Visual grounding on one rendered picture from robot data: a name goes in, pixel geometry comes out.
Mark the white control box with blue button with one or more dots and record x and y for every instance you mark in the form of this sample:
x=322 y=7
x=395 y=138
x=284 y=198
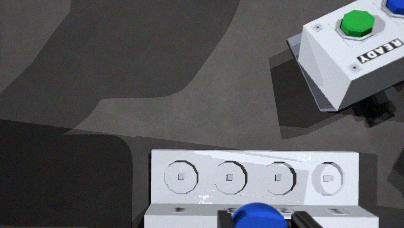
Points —
x=352 y=53

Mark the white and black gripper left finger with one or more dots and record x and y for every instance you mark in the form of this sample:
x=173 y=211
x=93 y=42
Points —
x=224 y=219

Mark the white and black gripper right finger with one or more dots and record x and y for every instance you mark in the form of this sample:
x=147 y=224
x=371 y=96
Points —
x=301 y=219

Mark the blue round cap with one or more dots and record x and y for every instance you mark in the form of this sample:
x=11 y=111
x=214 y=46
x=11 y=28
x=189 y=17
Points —
x=259 y=215

